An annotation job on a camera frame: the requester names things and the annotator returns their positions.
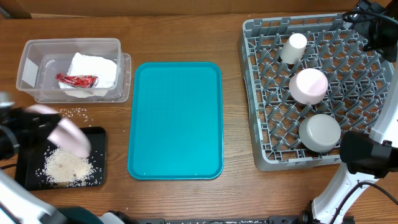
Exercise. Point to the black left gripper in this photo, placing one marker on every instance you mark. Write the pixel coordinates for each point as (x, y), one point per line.
(30, 124)

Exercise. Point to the pink plate with rice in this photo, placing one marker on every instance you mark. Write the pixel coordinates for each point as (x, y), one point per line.
(49, 125)

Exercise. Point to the red snack wrapper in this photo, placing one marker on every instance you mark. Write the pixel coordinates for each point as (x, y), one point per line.
(79, 81)

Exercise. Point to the white paper cup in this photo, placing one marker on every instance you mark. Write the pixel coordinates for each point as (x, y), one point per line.
(293, 49)

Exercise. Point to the pink small bowl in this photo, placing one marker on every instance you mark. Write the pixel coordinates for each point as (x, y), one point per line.
(308, 86)

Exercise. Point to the grey-green small saucer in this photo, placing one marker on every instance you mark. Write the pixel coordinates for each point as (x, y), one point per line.
(319, 133)

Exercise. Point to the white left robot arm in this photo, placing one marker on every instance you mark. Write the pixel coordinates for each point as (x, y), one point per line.
(19, 206)

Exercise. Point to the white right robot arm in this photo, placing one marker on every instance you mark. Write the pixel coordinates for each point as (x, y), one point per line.
(365, 158)

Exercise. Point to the black waste tray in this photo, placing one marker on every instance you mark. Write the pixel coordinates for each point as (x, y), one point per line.
(30, 172)

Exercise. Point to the grey dishwasher rack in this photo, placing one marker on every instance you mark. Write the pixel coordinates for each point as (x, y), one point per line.
(357, 86)

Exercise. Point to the pile of cooked rice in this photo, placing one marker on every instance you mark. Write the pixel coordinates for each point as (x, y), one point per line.
(61, 168)

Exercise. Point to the spilled rice grains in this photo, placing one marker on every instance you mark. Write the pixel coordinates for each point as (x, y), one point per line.
(80, 116)

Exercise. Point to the clear plastic bin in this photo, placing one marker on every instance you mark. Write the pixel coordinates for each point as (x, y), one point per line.
(42, 59)

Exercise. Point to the white napkin in bin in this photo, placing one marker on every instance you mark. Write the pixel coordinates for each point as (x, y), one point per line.
(100, 67)

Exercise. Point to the teal plastic tray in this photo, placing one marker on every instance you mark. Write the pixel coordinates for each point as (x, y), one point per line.
(176, 122)

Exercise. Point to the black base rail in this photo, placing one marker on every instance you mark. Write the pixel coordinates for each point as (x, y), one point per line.
(278, 219)

